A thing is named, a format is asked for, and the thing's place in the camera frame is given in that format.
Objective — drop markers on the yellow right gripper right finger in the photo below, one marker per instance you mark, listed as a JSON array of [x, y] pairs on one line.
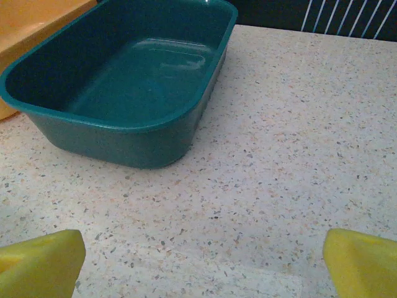
[[366, 270]]

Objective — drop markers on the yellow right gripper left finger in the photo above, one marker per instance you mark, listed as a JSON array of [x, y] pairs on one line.
[[37, 270]]

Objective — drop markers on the teal plastic container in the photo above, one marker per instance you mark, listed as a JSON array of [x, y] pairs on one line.
[[139, 80]]

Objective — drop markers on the orange plastic container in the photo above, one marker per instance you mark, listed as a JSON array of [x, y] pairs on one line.
[[31, 25]]

